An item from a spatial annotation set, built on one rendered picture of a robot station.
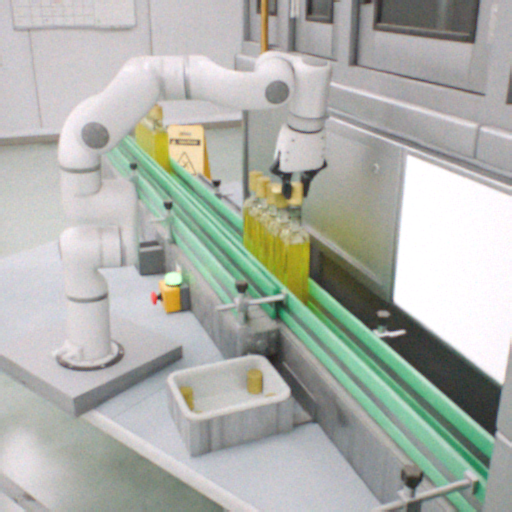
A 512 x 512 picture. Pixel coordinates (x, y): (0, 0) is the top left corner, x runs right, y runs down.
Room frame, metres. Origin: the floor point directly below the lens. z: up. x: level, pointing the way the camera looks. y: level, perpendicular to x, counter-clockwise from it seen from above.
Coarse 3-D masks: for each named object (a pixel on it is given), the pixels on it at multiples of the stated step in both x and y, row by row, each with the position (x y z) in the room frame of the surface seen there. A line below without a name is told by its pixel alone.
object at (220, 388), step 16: (192, 368) 1.23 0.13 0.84; (208, 368) 1.24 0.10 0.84; (224, 368) 1.25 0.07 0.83; (240, 368) 1.26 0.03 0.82; (256, 368) 1.27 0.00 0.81; (272, 368) 1.23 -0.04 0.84; (176, 384) 1.20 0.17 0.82; (192, 384) 1.22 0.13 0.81; (208, 384) 1.23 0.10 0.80; (224, 384) 1.25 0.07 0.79; (240, 384) 1.26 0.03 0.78; (272, 384) 1.21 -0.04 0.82; (208, 400) 1.22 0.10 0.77; (224, 400) 1.22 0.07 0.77; (240, 400) 1.22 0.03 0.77; (256, 400) 1.11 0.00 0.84; (272, 400) 1.12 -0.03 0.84; (192, 416) 1.06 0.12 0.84; (208, 416) 1.07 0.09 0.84
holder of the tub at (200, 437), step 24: (288, 384) 1.28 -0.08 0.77; (168, 408) 1.21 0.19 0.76; (264, 408) 1.11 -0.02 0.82; (288, 408) 1.13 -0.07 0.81; (312, 408) 1.17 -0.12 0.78; (192, 432) 1.06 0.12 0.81; (216, 432) 1.08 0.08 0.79; (240, 432) 1.09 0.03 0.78; (264, 432) 1.11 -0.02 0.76; (192, 456) 1.06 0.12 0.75
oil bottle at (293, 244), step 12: (288, 228) 1.42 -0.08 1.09; (288, 240) 1.39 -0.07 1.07; (300, 240) 1.40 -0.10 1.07; (288, 252) 1.39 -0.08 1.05; (300, 252) 1.40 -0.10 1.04; (288, 264) 1.39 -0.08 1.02; (300, 264) 1.40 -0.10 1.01; (288, 276) 1.39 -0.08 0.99; (300, 276) 1.40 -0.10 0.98; (288, 288) 1.39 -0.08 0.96; (300, 288) 1.40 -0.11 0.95; (300, 300) 1.40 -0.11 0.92
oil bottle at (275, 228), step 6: (276, 222) 1.46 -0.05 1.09; (282, 222) 1.46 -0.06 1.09; (270, 228) 1.47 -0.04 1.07; (276, 228) 1.45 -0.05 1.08; (282, 228) 1.45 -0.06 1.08; (270, 234) 1.47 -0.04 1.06; (276, 234) 1.44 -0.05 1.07; (270, 240) 1.47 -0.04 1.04; (276, 240) 1.44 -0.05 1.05; (270, 246) 1.47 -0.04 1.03; (276, 246) 1.44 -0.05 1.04; (270, 252) 1.47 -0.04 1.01; (276, 252) 1.44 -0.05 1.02; (270, 258) 1.47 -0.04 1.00; (276, 258) 1.44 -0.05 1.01; (270, 264) 1.47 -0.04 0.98; (276, 264) 1.44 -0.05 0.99; (270, 270) 1.47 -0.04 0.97; (276, 270) 1.44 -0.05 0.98; (276, 276) 1.44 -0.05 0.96
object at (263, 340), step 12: (264, 324) 1.35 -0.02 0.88; (276, 324) 1.35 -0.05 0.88; (240, 336) 1.30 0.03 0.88; (252, 336) 1.31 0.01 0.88; (264, 336) 1.32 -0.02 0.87; (276, 336) 1.33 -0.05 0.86; (240, 348) 1.31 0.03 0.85; (252, 348) 1.31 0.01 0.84; (264, 348) 1.31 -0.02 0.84; (276, 348) 1.33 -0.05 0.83
